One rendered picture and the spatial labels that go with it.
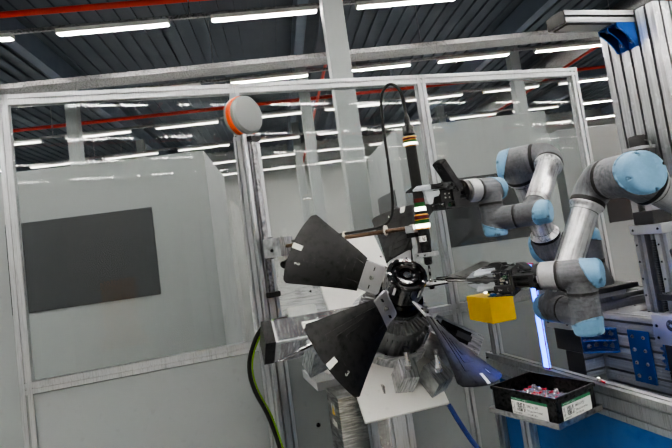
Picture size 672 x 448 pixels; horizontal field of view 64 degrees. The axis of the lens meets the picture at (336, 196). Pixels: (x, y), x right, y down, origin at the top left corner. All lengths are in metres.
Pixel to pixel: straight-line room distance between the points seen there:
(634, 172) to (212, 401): 1.65
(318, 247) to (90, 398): 1.07
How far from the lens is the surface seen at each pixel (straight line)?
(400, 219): 1.80
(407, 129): 1.66
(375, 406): 1.65
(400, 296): 1.55
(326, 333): 1.43
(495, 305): 2.02
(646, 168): 1.60
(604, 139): 5.72
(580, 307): 1.50
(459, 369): 1.44
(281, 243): 1.98
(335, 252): 1.62
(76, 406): 2.28
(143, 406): 2.26
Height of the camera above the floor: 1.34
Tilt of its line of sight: 5 degrees up
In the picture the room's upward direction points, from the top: 8 degrees counter-clockwise
